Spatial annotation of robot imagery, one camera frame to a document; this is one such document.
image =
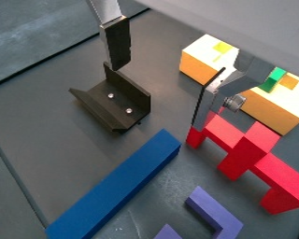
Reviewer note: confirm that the black angled metal bracket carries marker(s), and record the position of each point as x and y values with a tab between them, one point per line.
118	101

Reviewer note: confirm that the long blue block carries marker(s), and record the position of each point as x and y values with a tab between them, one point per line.
86	216

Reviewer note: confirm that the purple branched block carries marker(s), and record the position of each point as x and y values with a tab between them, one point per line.
221	219

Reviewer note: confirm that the green block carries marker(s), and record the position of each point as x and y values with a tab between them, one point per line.
273	79

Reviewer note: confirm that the yellow board with slots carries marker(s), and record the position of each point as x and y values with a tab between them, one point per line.
275	108

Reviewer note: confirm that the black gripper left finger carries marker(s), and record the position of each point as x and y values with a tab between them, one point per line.
114	30

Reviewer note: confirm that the red branched block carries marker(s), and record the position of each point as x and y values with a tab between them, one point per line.
249	154

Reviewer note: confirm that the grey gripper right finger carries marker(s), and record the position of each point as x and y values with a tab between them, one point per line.
221	92

